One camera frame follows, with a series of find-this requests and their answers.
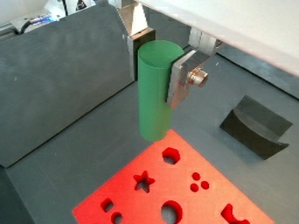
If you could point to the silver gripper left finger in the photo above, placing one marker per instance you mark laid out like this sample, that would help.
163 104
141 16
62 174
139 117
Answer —
137 31

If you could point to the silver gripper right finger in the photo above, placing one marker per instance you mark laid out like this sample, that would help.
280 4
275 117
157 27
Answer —
187 68

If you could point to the green cylinder peg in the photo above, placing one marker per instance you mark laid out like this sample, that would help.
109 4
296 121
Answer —
155 58

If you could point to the black curved holder stand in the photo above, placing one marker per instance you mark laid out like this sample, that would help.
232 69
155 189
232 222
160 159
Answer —
256 126

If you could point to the red shape sorter block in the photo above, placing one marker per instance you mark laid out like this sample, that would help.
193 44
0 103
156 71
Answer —
169 175

